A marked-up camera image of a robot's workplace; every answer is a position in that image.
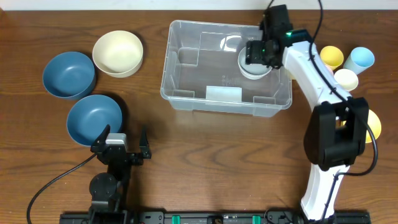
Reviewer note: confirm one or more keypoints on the dark blue bowl front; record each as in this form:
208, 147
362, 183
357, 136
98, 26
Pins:
89, 116

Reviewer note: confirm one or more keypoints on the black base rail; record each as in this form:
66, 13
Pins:
268, 217

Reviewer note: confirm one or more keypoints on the dark blue bowl rear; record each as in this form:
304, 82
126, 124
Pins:
70, 75

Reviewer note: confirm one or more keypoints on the grey small bowl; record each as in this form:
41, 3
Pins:
256, 67

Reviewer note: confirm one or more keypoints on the yellow cup at back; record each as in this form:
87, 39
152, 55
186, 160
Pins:
332, 56

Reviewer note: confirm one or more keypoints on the light blue plastic cup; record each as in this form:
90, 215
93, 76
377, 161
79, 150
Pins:
359, 60

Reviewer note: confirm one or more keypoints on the clear plastic storage container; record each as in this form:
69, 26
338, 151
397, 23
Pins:
201, 71

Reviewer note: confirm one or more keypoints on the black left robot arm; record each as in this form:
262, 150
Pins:
109, 189

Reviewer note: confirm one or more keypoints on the cream large bowl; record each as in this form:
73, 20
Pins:
119, 53

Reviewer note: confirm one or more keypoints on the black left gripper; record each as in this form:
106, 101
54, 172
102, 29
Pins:
136, 160

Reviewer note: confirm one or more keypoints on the yellow small bowl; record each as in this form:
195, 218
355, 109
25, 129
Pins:
374, 123

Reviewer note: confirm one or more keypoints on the dark blue bowl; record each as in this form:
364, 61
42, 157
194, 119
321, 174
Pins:
70, 75
89, 116

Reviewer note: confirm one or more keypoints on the white small bowl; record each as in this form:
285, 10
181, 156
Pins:
253, 74

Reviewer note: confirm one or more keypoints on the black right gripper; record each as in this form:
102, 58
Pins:
252, 52

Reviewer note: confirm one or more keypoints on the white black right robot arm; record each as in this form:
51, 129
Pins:
336, 132

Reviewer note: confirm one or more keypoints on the cream white plastic cup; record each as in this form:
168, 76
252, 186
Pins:
347, 79

